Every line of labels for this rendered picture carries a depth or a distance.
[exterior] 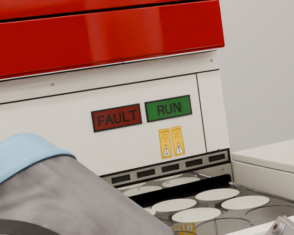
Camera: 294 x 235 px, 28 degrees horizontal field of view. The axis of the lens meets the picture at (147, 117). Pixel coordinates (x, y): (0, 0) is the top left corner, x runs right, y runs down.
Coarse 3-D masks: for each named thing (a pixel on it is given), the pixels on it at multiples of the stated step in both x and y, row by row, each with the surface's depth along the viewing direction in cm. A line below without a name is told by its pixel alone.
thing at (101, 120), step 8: (96, 112) 131; (104, 112) 132; (112, 112) 133; (120, 112) 133; (128, 112) 134; (136, 112) 135; (96, 120) 131; (104, 120) 132; (112, 120) 133; (120, 120) 133; (128, 120) 134; (136, 120) 135; (96, 128) 131; (104, 128) 132
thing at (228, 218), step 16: (240, 192) 130; (224, 208) 119; (256, 208) 116; (272, 208) 115; (288, 208) 113; (176, 224) 113; (192, 224) 111; (208, 224) 110; (224, 224) 109; (240, 224) 107; (256, 224) 106
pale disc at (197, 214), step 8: (192, 208) 123; (200, 208) 122; (208, 208) 121; (216, 208) 120; (176, 216) 118; (184, 216) 118; (192, 216) 117; (200, 216) 116; (208, 216) 115; (216, 216) 114
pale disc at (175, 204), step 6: (156, 204) 130; (162, 204) 130; (168, 204) 129; (174, 204) 128; (180, 204) 127; (186, 204) 127; (192, 204) 126; (156, 210) 125; (162, 210) 125; (168, 210) 124; (174, 210) 123
